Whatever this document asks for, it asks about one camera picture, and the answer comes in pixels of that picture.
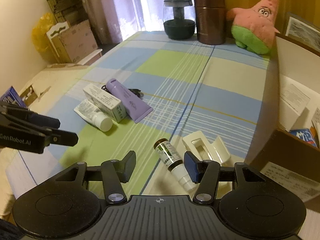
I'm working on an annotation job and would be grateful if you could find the cardboard box white scalloped panel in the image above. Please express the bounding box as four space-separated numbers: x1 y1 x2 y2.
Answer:
46 20 102 65

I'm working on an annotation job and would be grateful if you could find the checkered blue green tablecloth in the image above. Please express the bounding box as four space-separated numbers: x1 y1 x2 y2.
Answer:
6 31 269 197

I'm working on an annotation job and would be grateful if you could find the pink sheer curtain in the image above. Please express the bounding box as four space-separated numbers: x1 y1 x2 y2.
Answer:
72 0 209 46

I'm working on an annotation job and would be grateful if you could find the dark green glass humidifier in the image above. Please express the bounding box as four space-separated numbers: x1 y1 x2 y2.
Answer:
163 0 196 40

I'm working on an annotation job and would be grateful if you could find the brown spray bottle white cap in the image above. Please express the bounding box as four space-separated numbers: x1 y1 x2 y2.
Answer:
153 138 196 193

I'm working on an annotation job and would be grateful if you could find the blue box at left edge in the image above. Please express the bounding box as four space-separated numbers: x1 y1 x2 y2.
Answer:
1 86 28 108

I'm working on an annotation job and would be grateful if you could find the brown cardboard storage box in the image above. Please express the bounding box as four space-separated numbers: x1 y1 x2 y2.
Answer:
245 34 319 212

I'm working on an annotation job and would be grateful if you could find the framed grey picture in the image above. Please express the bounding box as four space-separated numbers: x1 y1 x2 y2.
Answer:
285 12 320 51

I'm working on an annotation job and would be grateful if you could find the purple cosmetic tube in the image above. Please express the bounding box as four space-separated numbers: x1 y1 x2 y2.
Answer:
106 79 153 124

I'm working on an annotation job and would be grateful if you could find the white paper in box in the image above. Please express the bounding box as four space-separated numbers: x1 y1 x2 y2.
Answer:
279 84 310 131

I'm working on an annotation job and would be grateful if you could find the white ceramic holder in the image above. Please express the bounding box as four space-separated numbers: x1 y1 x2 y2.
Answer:
182 131 231 165

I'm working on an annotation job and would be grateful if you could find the pink starfish plush toy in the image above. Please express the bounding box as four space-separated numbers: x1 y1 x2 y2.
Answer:
226 0 279 55

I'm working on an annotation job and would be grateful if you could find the yellow plastic bag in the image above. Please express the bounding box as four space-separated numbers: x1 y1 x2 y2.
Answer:
31 12 57 64

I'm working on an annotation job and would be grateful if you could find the brown cylindrical thermos container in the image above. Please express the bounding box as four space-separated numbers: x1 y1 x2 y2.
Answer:
194 0 226 45

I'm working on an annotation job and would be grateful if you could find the blue dental floss pick box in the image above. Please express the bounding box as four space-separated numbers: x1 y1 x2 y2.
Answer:
289 128 319 148

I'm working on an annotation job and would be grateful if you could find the dark wooden rack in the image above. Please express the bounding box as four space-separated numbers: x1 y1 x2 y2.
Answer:
47 0 88 26

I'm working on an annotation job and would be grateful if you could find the white rectangular carton box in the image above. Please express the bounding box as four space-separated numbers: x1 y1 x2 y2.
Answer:
83 83 127 123

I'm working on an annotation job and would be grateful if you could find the white tube with cap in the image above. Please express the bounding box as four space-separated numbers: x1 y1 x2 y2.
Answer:
74 99 113 132

